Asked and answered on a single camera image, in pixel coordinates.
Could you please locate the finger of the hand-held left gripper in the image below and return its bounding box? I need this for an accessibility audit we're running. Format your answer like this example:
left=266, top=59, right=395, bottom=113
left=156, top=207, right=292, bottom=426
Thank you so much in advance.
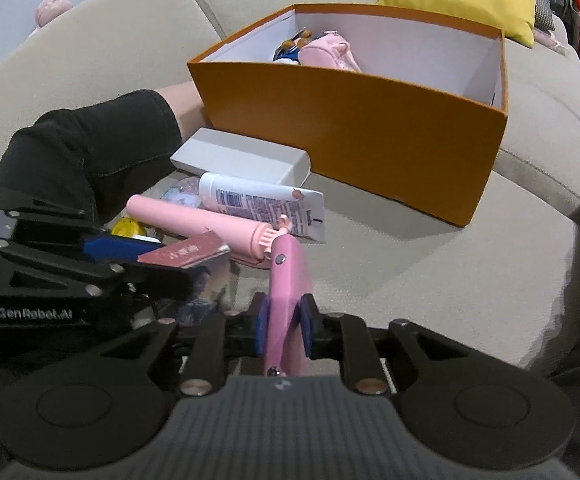
left=0, top=186, right=167, bottom=262
left=0, top=239, right=194, bottom=303

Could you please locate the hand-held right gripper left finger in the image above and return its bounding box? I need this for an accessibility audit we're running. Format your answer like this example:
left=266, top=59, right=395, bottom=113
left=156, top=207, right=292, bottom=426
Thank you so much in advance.
left=100, top=292, right=271, bottom=397

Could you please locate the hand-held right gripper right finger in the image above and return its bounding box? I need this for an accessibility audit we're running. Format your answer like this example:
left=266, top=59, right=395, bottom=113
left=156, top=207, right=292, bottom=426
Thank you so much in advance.
left=297, top=292, right=466, bottom=396

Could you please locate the yellow toy car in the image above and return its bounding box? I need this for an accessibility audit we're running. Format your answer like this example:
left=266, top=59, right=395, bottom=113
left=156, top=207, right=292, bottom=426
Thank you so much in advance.
left=110, top=217, right=149, bottom=239

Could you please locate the pink selfie stick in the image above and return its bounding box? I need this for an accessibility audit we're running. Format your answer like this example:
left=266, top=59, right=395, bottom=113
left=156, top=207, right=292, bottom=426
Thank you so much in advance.
left=126, top=194, right=317, bottom=379

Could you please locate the maroon small box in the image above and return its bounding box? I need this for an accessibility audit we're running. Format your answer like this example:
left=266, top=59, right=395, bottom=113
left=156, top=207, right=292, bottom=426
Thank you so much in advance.
left=137, top=231, right=233, bottom=313

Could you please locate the white cream tube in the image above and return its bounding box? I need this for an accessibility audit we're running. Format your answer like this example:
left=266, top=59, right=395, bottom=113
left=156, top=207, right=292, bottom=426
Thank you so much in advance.
left=198, top=172, right=327, bottom=244

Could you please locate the orange cardboard box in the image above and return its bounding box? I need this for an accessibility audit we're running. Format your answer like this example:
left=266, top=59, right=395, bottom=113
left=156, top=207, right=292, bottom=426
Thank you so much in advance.
left=186, top=3, right=510, bottom=228

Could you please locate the clear plastic ball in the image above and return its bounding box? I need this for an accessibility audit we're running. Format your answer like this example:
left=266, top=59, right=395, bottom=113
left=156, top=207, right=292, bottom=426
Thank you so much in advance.
left=162, top=177, right=203, bottom=212

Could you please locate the person's left leg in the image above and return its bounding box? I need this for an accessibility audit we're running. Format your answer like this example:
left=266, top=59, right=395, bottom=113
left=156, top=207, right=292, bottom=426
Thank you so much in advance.
left=0, top=81, right=207, bottom=224

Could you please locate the white rectangular box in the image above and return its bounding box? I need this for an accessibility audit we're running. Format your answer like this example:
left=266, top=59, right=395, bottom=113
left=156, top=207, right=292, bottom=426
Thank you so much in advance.
left=170, top=127, right=312, bottom=187

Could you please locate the pink plush toy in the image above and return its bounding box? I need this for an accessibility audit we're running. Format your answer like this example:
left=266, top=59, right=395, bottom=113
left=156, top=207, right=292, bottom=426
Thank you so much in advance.
left=33, top=0, right=74, bottom=29

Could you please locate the blue snack packet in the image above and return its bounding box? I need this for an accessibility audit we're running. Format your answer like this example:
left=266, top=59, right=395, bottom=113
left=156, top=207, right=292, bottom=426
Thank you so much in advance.
left=272, top=29, right=313, bottom=66

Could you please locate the pink pouch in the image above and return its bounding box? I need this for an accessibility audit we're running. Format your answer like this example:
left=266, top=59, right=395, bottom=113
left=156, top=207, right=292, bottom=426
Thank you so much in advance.
left=300, top=31, right=363, bottom=74

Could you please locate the pale pink cloth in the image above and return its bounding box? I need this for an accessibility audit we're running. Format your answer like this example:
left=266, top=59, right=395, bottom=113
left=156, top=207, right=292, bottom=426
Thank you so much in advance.
left=532, top=27, right=569, bottom=52

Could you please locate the houndstooth cushion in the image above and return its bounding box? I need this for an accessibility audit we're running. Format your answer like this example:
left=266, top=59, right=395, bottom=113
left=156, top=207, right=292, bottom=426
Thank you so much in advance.
left=533, top=0, right=556, bottom=31

